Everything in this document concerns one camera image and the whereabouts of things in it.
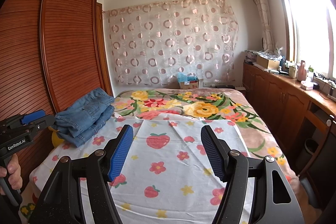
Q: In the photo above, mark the white strawberry-print sheet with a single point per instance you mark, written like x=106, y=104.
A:
x=162, y=155

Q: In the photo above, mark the person's left hand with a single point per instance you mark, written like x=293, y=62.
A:
x=15, y=174

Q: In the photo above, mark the dark waste bin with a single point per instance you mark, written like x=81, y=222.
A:
x=311, y=150

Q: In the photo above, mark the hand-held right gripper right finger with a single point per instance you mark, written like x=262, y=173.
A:
x=212, y=153

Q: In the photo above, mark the cardboard box with blue contents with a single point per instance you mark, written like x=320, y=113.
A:
x=189, y=85

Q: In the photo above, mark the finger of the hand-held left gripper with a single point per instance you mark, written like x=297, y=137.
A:
x=32, y=116
x=44, y=121

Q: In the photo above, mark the window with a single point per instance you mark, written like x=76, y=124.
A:
x=307, y=29

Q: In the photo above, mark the yellow plush toy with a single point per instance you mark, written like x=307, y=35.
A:
x=56, y=140

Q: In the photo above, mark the patterned window curtain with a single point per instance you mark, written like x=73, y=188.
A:
x=262, y=8

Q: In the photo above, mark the pink bottle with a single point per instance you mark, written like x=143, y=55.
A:
x=302, y=71

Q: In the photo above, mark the floral blanket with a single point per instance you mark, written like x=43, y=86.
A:
x=204, y=106

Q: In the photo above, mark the wooden slatted wardrobe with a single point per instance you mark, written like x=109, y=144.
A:
x=65, y=43

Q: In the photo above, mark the pink and white tissue box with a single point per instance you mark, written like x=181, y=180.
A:
x=307, y=85

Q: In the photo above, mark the open cardboard box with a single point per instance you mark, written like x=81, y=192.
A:
x=267, y=62

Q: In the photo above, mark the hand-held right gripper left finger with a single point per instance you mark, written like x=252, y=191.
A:
x=120, y=153

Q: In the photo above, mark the circle-patterned wall curtain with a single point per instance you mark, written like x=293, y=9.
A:
x=170, y=43

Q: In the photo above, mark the folded blue denim pants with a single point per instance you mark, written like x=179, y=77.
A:
x=78, y=132

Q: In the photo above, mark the wooden side cabinet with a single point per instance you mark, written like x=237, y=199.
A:
x=275, y=98

